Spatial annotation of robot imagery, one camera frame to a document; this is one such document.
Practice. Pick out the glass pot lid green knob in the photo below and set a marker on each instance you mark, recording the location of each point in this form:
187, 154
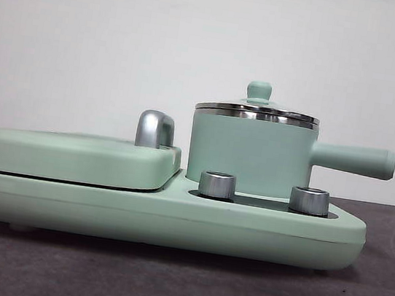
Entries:
259, 90

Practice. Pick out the green breakfast machine base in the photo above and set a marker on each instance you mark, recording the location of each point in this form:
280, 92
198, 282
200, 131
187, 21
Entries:
158, 219

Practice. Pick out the silver control knob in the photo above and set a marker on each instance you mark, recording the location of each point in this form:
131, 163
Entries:
308, 200
216, 185

